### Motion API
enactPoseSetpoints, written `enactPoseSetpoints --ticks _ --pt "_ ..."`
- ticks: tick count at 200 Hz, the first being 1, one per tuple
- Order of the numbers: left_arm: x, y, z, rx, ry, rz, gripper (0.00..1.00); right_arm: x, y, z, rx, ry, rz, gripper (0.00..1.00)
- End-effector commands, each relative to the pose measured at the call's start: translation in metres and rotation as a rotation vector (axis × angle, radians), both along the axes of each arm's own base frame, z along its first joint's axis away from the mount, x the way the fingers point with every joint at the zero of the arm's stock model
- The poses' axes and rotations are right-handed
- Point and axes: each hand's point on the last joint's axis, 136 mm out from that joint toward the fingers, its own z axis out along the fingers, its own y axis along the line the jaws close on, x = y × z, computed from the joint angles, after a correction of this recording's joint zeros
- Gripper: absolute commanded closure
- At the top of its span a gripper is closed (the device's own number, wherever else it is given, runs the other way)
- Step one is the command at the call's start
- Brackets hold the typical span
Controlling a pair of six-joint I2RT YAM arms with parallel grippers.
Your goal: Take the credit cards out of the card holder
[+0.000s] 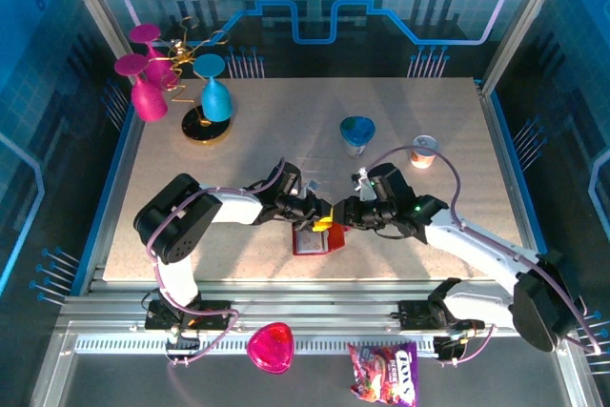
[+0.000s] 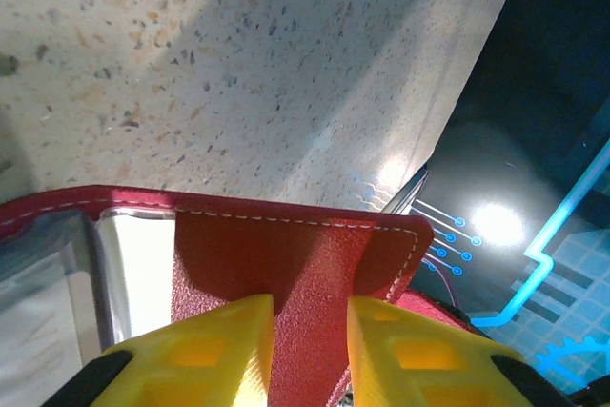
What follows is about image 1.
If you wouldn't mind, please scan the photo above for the red leather card holder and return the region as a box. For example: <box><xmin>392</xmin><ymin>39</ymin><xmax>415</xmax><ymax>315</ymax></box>
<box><xmin>291</xmin><ymin>221</ymin><xmax>353</xmax><ymax>257</ymax></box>

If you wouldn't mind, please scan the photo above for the orange white tin can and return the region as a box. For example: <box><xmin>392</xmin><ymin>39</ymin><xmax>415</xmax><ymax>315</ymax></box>
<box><xmin>410</xmin><ymin>134</ymin><xmax>439</xmax><ymax>170</ymax></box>

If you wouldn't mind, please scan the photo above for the clear cup with blue lid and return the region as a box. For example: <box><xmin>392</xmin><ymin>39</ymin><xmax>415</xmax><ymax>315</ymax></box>
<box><xmin>339</xmin><ymin>115</ymin><xmax>376</xmax><ymax>159</ymax></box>

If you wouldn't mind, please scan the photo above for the blue wine glass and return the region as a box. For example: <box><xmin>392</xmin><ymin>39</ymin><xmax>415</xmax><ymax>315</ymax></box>
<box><xmin>193</xmin><ymin>53</ymin><xmax>234</xmax><ymax>123</ymax></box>

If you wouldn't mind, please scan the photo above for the pink heart-shaped bowl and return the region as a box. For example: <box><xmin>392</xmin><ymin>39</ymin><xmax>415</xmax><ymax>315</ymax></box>
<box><xmin>246</xmin><ymin>322</ymin><xmax>295</xmax><ymax>375</ymax></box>

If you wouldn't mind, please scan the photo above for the purple snack bag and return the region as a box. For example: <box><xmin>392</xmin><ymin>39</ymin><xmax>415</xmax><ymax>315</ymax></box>
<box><xmin>346</xmin><ymin>340</ymin><xmax>419</xmax><ymax>407</ymax></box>

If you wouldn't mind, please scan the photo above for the magenta wine glass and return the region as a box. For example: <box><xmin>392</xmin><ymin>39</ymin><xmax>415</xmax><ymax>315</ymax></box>
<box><xmin>128</xmin><ymin>23</ymin><xmax>181</xmax><ymax>90</ymax></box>
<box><xmin>113</xmin><ymin>52</ymin><xmax>170</xmax><ymax>123</ymax></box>

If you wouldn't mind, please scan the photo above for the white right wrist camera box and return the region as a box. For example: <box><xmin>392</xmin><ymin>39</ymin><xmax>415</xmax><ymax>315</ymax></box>
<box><xmin>351</xmin><ymin>167</ymin><xmax>376</xmax><ymax>202</ymax></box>

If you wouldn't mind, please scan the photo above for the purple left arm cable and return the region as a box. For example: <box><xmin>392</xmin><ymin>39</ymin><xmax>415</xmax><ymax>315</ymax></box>
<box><xmin>145</xmin><ymin>156</ymin><xmax>288</xmax><ymax>368</ymax></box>

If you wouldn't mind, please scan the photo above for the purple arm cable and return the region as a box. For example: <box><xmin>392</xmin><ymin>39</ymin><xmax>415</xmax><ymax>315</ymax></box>
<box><xmin>145</xmin><ymin>156</ymin><xmax>288</xmax><ymax>368</ymax></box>
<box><xmin>369</xmin><ymin>145</ymin><xmax>602</xmax><ymax>368</ymax></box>

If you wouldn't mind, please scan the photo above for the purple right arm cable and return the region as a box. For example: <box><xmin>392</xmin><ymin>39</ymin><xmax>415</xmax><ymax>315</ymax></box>
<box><xmin>369</xmin><ymin>145</ymin><xmax>602</xmax><ymax>368</ymax></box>

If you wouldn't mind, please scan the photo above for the aluminium front frame rail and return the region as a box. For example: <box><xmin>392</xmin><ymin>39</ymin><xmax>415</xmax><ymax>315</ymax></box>
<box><xmin>55</xmin><ymin>277</ymin><xmax>576</xmax><ymax>332</ymax></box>

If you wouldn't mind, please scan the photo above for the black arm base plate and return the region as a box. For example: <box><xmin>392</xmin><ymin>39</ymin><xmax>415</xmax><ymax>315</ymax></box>
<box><xmin>396</xmin><ymin>298</ymin><xmax>486</xmax><ymax>332</ymax></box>
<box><xmin>144</xmin><ymin>298</ymin><xmax>235</xmax><ymax>332</ymax></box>

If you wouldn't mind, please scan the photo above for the gold wire glass rack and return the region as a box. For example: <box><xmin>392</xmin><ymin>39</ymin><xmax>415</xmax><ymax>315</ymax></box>
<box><xmin>150</xmin><ymin>15</ymin><xmax>234</xmax><ymax>145</ymax></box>

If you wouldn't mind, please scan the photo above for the aluminium table side rail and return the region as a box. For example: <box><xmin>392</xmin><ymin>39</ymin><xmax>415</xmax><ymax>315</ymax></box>
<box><xmin>474</xmin><ymin>76</ymin><xmax>544</xmax><ymax>296</ymax></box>
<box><xmin>88</xmin><ymin>104</ymin><xmax>146</xmax><ymax>284</ymax></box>

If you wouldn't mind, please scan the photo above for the white slotted cable duct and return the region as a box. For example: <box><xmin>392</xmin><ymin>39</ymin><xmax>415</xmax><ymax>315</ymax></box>
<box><xmin>73</xmin><ymin>333</ymin><xmax>449</xmax><ymax>356</ymax></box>

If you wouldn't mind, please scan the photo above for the aluminium frame post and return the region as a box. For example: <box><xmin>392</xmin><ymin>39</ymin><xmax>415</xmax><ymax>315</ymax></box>
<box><xmin>51</xmin><ymin>0</ymin><xmax>137</xmax><ymax>79</ymax></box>
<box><xmin>479</xmin><ymin>0</ymin><xmax>573</xmax><ymax>93</ymax></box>

